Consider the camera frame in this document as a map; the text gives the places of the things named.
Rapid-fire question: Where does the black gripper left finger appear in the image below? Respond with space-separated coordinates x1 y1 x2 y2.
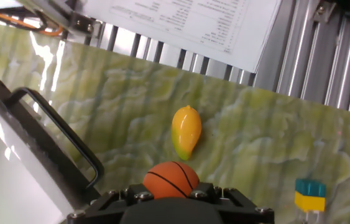
67 183 155 224

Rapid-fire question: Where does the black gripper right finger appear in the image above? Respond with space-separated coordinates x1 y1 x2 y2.
189 182 275 224

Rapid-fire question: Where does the orange toy basketball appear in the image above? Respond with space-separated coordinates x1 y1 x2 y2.
142 161 200 200

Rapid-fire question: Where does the white drawer black handle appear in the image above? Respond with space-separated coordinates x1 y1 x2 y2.
0 73 106 224

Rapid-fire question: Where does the yellow teal toy block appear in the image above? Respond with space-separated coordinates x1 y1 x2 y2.
293 178 328 224

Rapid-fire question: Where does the green marble pattern mat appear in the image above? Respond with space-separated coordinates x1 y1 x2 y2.
0 18 350 224

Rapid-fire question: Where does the yellow toy mango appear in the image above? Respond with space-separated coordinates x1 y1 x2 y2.
170 105 203 161

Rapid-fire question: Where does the printed white paper sheet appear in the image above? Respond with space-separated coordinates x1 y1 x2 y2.
80 0 283 74

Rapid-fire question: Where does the silver frame bracket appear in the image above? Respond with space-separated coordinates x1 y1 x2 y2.
16 0 101 37

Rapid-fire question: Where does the orange cable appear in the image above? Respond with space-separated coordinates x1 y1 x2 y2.
0 6 64 37

